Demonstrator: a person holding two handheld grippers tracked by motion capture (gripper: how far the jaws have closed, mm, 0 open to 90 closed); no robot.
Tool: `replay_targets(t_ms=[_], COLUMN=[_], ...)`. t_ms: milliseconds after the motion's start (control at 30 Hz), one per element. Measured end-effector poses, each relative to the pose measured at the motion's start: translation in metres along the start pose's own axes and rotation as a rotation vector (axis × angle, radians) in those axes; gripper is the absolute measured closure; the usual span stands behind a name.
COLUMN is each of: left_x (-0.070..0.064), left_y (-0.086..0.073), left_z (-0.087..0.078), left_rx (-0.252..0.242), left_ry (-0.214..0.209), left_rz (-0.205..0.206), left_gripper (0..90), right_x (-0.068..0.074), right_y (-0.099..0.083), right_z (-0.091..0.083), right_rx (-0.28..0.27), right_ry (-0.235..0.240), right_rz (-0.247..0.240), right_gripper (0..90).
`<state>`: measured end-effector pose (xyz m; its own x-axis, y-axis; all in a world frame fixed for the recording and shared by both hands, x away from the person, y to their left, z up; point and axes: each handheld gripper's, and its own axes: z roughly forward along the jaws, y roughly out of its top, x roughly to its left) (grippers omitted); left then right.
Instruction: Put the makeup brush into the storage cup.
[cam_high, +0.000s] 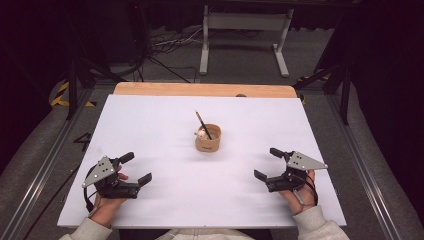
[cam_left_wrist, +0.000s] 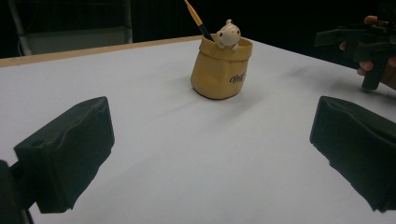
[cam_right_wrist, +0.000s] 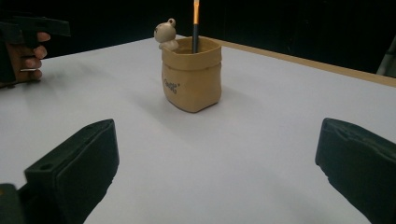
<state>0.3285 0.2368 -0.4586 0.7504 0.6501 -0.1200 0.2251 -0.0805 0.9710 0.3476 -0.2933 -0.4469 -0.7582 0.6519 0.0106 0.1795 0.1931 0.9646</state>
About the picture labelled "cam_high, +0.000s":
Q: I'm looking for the white board sheet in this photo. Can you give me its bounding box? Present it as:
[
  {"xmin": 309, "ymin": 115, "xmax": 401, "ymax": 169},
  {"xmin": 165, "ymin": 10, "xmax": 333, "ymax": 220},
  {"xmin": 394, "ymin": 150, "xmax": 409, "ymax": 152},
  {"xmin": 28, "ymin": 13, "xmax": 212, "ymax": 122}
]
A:
[{"xmin": 57, "ymin": 94, "xmax": 347, "ymax": 229}]

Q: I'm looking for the person's light top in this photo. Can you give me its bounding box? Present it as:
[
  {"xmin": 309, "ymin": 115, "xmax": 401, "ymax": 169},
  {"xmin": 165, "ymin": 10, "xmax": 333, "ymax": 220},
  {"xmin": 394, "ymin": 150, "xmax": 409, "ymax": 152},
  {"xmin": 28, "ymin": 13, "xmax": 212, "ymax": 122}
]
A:
[{"xmin": 155, "ymin": 227, "xmax": 256, "ymax": 240}]

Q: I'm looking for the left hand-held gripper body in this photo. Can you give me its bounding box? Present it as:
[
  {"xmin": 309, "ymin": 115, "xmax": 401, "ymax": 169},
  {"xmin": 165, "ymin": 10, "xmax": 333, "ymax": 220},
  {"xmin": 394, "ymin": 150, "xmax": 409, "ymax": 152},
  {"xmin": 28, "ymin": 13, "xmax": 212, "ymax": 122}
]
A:
[{"xmin": 81, "ymin": 155, "xmax": 141, "ymax": 200}]

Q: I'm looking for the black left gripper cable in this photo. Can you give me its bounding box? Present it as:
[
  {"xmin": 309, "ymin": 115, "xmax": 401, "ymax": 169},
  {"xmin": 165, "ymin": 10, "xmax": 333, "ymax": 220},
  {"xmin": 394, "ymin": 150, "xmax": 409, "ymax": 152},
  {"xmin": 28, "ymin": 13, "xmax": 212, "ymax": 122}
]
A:
[{"xmin": 82, "ymin": 165, "xmax": 101, "ymax": 214}]

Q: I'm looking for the white metal stand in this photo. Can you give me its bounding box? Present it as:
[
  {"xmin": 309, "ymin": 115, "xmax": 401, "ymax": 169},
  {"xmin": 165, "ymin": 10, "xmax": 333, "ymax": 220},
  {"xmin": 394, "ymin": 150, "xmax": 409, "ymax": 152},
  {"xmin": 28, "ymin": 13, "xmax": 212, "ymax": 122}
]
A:
[{"xmin": 198, "ymin": 4, "xmax": 295, "ymax": 79}]

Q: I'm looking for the aluminium floor rail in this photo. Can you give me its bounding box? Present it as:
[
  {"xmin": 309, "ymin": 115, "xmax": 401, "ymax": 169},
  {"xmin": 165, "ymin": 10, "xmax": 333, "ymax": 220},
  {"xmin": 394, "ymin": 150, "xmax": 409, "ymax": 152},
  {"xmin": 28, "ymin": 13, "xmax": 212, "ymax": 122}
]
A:
[
  {"xmin": 324, "ymin": 93, "xmax": 406, "ymax": 240},
  {"xmin": 0, "ymin": 87, "xmax": 96, "ymax": 240}
]

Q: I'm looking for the black metal stand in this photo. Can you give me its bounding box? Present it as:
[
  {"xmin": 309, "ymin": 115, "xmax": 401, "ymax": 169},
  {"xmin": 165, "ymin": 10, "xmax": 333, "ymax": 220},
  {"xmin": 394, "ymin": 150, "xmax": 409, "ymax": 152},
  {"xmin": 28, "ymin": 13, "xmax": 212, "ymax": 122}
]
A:
[
  {"xmin": 63, "ymin": 0, "xmax": 128, "ymax": 122},
  {"xmin": 293, "ymin": 56, "xmax": 352, "ymax": 127}
]

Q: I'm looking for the person's left hand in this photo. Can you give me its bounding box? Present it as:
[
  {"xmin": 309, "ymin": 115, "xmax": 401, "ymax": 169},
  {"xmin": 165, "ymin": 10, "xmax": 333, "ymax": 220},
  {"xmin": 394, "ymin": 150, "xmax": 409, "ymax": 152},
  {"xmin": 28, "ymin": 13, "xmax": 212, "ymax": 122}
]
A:
[{"xmin": 89, "ymin": 165, "xmax": 130, "ymax": 229}]

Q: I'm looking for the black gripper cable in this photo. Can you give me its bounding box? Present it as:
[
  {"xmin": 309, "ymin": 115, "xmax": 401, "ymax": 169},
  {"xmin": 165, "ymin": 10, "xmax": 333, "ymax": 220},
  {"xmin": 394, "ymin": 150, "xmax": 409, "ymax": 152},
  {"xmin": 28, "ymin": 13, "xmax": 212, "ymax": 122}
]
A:
[
  {"xmin": 293, "ymin": 171, "xmax": 319, "ymax": 206},
  {"xmin": 82, "ymin": 165, "xmax": 101, "ymax": 214}
]

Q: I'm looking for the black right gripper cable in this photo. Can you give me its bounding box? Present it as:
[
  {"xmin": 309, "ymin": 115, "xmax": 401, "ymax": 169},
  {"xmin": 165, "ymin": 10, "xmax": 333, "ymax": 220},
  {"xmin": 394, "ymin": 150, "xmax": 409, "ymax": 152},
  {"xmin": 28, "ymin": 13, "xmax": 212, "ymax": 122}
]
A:
[{"xmin": 293, "ymin": 171, "xmax": 319, "ymax": 206}]

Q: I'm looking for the bundle of floor cables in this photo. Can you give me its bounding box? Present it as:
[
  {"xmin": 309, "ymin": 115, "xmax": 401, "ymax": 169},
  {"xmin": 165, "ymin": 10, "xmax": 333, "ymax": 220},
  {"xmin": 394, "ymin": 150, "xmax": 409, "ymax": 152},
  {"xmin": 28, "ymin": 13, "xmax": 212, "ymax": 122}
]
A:
[{"xmin": 146, "ymin": 25, "xmax": 205, "ymax": 84}]

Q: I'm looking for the yellow pen holder with figurine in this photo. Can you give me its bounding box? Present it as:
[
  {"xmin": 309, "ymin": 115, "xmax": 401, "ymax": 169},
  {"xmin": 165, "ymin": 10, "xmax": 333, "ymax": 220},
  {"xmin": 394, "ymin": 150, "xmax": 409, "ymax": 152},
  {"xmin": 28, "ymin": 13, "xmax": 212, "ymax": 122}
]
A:
[{"xmin": 194, "ymin": 123, "xmax": 222, "ymax": 153}]

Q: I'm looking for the dark brush with gold ferrule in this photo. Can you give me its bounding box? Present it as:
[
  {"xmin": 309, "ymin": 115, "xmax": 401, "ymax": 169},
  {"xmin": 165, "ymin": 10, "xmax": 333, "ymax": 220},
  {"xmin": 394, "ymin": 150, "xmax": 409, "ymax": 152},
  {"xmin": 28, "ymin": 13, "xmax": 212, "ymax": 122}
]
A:
[{"xmin": 195, "ymin": 110, "xmax": 213, "ymax": 141}]

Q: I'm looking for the person's right hand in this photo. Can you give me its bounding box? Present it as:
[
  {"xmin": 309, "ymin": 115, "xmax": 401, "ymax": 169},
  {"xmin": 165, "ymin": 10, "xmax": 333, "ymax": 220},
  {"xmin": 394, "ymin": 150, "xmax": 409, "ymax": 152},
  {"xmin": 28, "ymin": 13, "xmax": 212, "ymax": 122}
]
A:
[{"xmin": 278, "ymin": 169, "xmax": 317, "ymax": 216}]

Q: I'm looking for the yellow black floor tape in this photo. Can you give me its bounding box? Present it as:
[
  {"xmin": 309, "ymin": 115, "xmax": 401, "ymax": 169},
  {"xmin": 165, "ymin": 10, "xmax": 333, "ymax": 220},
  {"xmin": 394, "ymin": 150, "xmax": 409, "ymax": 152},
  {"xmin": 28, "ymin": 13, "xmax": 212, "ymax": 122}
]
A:
[{"xmin": 49, "ymin": 81, "xmax": 98, "ymax": 108}]

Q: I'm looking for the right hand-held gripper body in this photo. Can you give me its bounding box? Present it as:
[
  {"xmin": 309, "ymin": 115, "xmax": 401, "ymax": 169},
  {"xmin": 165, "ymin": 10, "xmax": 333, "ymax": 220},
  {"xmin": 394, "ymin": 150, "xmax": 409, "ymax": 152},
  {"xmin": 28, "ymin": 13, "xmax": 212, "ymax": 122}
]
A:
[{"xmin": 265, "ymin": 150, "xmax": 329, "ymax": 194}]

